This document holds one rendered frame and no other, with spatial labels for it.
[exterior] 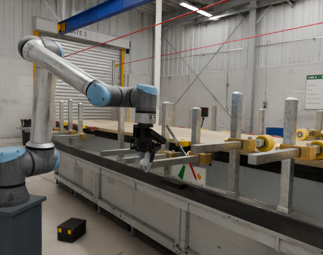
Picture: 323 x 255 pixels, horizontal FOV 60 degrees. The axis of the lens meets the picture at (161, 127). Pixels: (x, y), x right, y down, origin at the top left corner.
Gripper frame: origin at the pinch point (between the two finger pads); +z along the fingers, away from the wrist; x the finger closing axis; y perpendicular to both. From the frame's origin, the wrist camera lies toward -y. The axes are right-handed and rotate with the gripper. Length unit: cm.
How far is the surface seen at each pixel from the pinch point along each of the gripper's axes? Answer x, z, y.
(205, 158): 4.7, -3.6, -32.4
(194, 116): -4.2, -24.0, -32.0
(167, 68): -791, -206, -659
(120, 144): -79, -1, -32
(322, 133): 16, -16, -141
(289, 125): 46, -23, -32
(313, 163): 49, -7, -49
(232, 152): 20.8, -8.9, -32.6
